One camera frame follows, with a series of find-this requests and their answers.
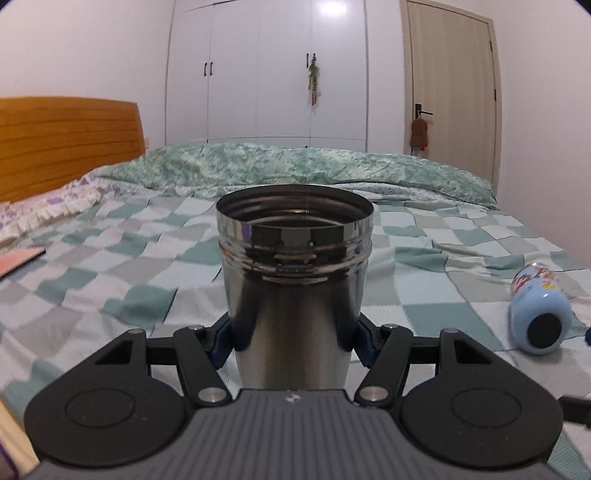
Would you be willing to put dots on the pink book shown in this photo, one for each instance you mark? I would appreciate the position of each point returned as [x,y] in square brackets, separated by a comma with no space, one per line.
[16,261]

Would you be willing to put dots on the beige door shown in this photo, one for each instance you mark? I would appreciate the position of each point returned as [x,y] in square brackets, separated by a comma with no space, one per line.
[452,78]

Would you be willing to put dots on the white wardrobe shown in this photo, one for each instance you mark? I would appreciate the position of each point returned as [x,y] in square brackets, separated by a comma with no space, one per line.
[268,69]

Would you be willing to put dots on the green floral quilt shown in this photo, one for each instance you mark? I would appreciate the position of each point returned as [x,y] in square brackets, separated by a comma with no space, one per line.
[295,164]

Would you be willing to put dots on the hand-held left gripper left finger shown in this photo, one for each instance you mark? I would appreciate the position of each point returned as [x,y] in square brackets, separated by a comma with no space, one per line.
[223,340]

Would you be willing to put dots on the stainless steel cup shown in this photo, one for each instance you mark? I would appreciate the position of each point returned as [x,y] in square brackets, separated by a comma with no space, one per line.
[292,295]

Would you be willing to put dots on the purple floral frilled pillow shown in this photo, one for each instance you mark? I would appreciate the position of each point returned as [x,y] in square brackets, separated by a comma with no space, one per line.
[41,205]

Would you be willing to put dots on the hanging green charm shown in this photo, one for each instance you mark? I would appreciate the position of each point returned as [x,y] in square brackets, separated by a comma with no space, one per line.
[313,78]

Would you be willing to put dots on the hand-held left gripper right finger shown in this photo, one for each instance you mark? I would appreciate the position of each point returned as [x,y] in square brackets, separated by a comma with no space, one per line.
[363,340]

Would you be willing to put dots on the checkered teal blanket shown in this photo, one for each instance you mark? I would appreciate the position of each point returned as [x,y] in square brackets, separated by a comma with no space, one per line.
[115,277]

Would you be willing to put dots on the light blue printed bottle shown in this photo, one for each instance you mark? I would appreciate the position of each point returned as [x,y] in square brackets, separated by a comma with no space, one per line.
[541,308]

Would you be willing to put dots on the wooden headboard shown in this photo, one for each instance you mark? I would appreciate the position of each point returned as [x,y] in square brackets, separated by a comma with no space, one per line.
[60,143]

